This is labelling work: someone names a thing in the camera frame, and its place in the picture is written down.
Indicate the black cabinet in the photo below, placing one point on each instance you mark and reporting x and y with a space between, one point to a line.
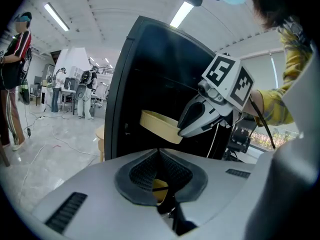
150 71

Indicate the long ceiling light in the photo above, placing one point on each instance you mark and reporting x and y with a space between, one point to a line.
182 14
57 17

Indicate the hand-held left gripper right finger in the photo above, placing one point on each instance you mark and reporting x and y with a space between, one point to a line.
220 184

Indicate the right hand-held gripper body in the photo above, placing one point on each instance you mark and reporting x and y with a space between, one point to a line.
225 84

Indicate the light wooden round table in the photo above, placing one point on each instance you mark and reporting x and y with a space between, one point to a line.
100 134

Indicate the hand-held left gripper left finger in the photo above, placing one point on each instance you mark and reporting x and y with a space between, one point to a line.
100 196

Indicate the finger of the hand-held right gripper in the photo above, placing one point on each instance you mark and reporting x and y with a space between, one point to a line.
207 124
185 116

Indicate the black office chair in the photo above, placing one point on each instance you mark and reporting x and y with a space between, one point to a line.
240 139

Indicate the person's right forearm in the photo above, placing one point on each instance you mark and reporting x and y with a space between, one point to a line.
277 104

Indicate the white table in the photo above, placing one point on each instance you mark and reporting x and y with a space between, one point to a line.
67 91

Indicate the black power adapter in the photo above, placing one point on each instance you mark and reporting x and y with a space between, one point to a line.
29 132

